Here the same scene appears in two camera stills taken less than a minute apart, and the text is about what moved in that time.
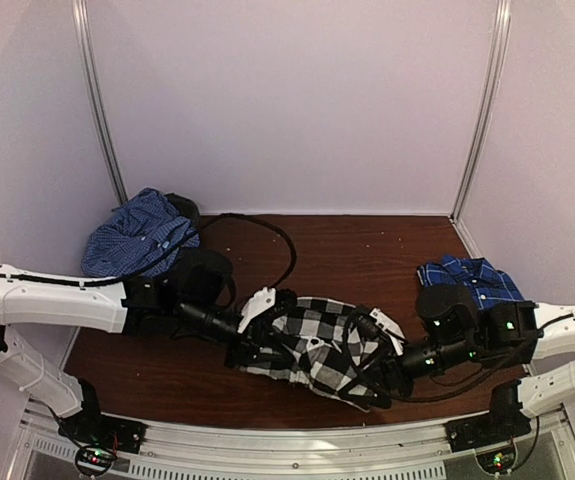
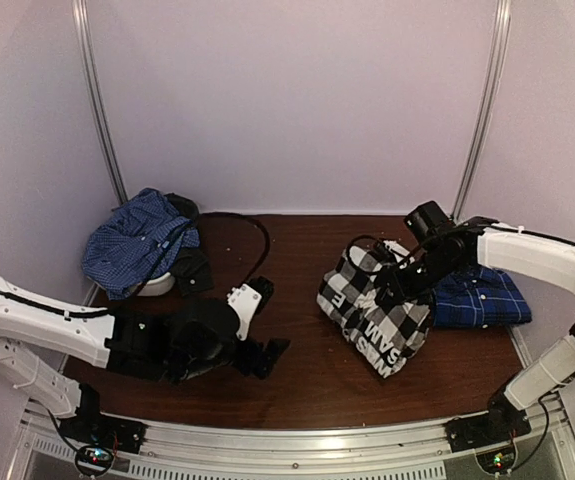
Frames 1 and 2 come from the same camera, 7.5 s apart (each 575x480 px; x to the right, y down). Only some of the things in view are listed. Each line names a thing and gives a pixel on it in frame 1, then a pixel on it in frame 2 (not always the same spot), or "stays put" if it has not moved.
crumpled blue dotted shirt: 140,236 stays put
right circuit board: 498,460 stays put
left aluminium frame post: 86,48 stays put
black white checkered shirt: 318,348 → 379,337
